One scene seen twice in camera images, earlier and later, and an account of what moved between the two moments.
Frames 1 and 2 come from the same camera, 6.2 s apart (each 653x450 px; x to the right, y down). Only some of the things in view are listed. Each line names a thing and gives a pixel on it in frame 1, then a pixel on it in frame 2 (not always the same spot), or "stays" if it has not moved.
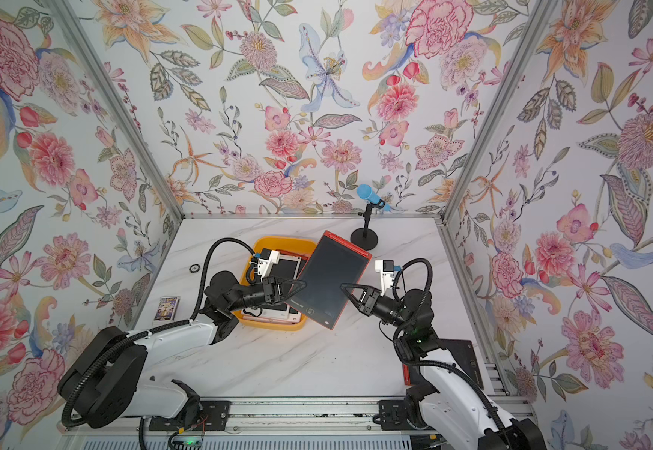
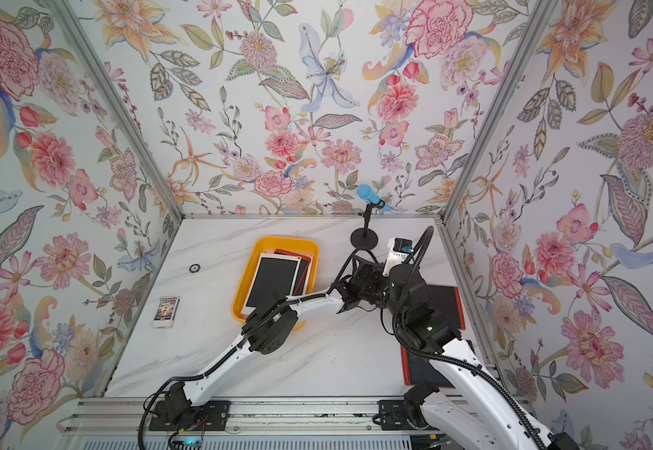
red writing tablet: (330, 262) -> (446, 301)
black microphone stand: (367, 238) stays
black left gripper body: (263, 293) -> (376, 299)
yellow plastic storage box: (272, 243) stays
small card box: (167, 307) stays
